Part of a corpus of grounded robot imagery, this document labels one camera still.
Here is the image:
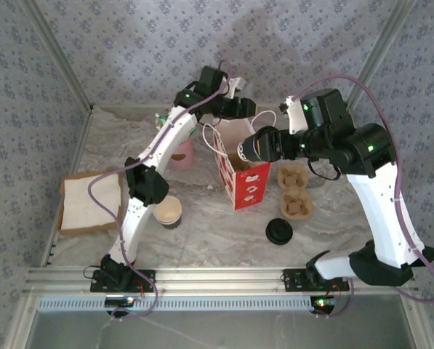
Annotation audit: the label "black takeout coffee cup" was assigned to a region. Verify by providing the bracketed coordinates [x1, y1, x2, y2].
[236, 131, 262, 164]

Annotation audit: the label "red paper takeout bag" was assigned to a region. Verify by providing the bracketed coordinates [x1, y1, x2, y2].
[201, 110, 278, 212]

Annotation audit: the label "paper cups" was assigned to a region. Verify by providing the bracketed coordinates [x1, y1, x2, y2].
[152, 195, 183, 231]

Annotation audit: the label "brown pulp cup carrier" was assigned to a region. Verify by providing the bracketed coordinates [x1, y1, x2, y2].
[281, 190, 315, 222]
[276, 163, 309, 190]

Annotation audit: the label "pink cup holder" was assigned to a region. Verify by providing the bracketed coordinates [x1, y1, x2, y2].
[170, 137, 196, 171]

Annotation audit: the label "stacked black cup lids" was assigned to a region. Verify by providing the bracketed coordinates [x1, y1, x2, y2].
[265, 217, 295, 246]

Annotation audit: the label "black controller board with LED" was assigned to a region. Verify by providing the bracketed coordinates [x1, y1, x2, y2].
[105, 297, 137, 308]
[310, 296, 338, 310]

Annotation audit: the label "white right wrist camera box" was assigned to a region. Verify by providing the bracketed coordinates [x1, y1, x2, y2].
[279, 95, 308, 135]

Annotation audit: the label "aluminium table edge rail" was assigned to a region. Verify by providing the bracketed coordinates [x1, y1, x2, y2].
[92, 103, 347, 110]
[38, 107, 95, 268]

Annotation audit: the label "aluminium frame post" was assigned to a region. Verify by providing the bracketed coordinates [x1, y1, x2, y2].
[343, 0, 418, 110]
[19, 0, 95, 112]

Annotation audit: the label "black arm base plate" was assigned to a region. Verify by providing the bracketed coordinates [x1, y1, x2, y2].
[282, 268, 350, 293]
[89, 269, 156, 293]

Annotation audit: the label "aluminium mounting rail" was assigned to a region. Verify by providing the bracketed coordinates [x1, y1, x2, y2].
[22, 265, 420, 294]

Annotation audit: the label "grey slotted cable duct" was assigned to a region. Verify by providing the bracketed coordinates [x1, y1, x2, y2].
[36, 294, 318, 312]

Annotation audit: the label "aluminium frame leg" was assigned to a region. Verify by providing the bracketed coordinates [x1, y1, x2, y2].
[1, 294, 39, 349]
[401, 292, 433, 349]

